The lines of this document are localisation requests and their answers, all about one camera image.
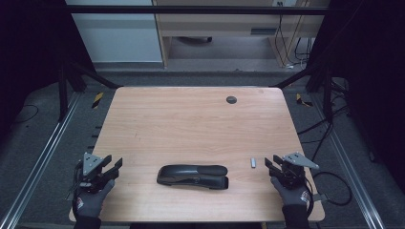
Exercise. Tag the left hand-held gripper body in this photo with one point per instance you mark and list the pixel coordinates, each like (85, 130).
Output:
(92, 165)

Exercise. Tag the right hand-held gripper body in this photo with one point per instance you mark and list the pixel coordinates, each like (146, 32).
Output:
(296, 162)

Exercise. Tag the silver staple strip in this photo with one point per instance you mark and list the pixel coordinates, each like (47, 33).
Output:
(253, 162)

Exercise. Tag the black stapler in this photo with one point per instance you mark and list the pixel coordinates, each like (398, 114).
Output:
(191, 176)

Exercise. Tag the person's left hand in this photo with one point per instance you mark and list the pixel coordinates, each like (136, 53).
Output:
(90, 205)

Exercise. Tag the grey tape piece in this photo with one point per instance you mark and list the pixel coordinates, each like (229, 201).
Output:
(322, 197)

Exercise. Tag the yellow black striped tape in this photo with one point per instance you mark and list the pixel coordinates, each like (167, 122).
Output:
(97, 100)
(301, 101)

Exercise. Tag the white cabinet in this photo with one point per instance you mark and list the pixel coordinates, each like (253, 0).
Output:
(117, 38)

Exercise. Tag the light wooden desk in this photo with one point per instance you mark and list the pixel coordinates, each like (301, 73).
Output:
(223, 24)

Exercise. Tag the black metal crossbar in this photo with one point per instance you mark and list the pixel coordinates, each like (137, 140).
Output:
(191, 10)

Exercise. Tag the aluminium floor rail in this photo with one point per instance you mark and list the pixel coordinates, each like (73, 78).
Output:
(41, 159)
(350, 178)

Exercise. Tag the black metal frame strut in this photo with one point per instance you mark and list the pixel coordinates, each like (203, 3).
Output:
(327, 95)
(63, 95)

